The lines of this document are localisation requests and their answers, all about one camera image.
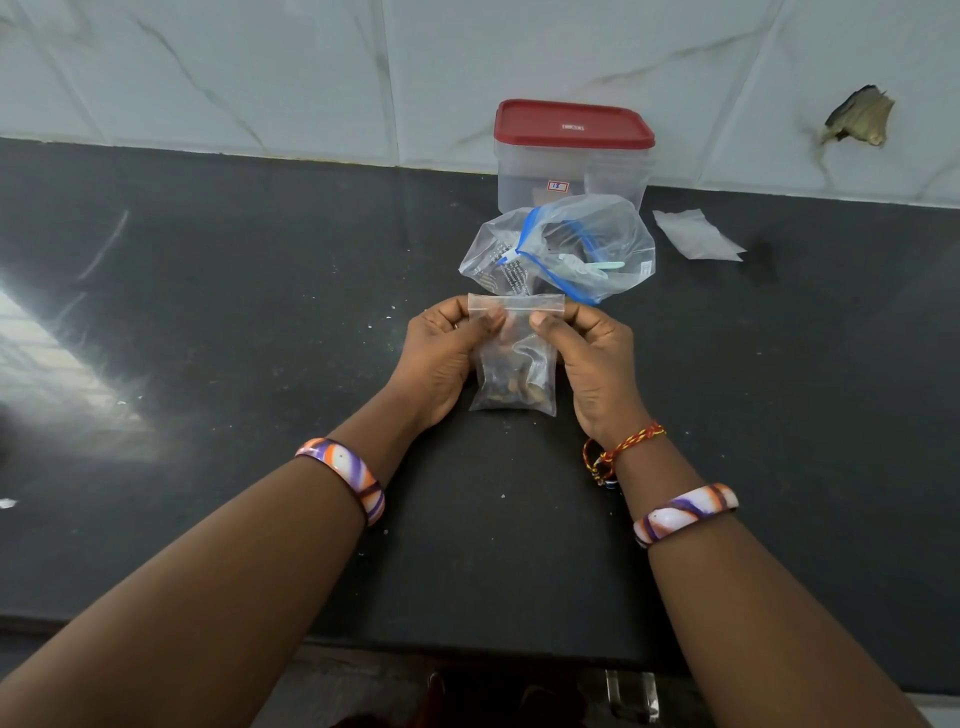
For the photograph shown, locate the person's left hand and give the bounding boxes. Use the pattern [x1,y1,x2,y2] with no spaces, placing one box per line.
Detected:
[386,294,508,436]

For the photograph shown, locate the person's right hand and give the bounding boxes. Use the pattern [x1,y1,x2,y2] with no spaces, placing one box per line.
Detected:
[528,299,654,451]

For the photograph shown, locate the mint green measuring spoon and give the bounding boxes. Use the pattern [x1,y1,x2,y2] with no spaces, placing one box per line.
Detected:
[558,253,626,280]

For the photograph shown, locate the large clear blue-zip bag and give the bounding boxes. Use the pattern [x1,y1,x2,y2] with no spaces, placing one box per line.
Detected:
[458,194,658,307]

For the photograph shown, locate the red-lidded clear plastic container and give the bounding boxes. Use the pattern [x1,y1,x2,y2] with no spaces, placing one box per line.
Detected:
[494,142,654,215]

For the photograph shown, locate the person's left forearm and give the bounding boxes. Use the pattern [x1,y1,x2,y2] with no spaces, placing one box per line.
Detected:
[0,404,421,728]

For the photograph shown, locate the person's right forearm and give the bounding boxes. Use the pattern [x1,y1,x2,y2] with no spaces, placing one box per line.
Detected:
[611,442,931,728]

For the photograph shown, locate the orange purple white bangle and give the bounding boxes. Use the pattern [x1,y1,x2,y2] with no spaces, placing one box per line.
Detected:
[632,482,740,550]
[294,437,387,528]

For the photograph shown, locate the dark cabinet front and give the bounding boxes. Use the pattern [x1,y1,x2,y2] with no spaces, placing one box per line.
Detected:
[254,641,699,728]

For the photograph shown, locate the red yellow thread bracelet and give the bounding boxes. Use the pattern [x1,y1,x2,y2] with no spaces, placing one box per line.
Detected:
[581,422,667,489]

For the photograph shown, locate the metal cabinet handle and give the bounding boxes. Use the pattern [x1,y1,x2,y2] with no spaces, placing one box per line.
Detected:
[604,669,661,725]

